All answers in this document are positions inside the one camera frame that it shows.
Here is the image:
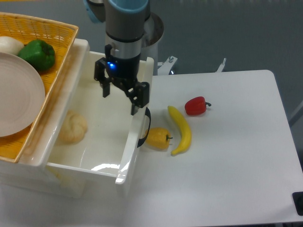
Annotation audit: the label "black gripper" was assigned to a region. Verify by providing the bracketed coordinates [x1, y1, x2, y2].
[94, 44, 150, 115]

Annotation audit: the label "white table bracket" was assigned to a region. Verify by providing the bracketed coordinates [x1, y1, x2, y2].
[157, 56, 178, 76]
[216, 58, 226, 73]

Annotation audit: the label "black drawer handle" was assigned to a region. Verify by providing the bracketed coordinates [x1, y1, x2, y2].
[137, 107, 152, 148]

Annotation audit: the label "yellow bell pepper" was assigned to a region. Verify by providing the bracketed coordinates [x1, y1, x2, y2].
[145, 127, 173, 150]

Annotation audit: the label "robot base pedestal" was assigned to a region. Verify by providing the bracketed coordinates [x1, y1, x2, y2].
[141, 11, 164, 75]

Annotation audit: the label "pink plate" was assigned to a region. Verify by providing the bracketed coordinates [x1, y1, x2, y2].
[0, 53, 45, 137]

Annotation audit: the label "black object at table edge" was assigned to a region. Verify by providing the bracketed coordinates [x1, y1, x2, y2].
[292, 192, 303, 216]

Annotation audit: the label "upper white drawer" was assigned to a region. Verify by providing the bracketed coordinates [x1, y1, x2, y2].
[44, 51, 154, 198]

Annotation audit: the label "white drawer cabinet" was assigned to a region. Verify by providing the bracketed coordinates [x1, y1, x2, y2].
[0, 39, 90, 198]

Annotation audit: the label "white table bracket left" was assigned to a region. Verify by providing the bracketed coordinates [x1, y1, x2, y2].
[157, 56, 178, 76]

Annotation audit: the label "white table bracket right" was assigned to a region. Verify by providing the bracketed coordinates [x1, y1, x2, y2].
[216, 58, 226, 73]

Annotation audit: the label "yellow woven basket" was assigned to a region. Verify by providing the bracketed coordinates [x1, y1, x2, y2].
[0, 12, 79, 163]

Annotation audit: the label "white round bun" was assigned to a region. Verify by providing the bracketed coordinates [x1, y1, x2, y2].
[0, 36, 24, 55]

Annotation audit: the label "round knotted bread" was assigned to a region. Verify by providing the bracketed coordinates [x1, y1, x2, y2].
[59, 110, 88, 143]

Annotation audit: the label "yellow banana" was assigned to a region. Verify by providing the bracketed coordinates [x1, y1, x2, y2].
[167, 106, 192, 156]

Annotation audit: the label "green bell pepper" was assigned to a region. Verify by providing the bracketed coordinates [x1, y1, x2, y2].
[18, 39, 55, 71]

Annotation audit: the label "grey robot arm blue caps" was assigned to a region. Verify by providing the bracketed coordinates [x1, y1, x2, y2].
[83, 0, 150, 115]

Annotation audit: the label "red bell pepper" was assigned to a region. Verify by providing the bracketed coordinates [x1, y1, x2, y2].
[184, 96, 212, 116]

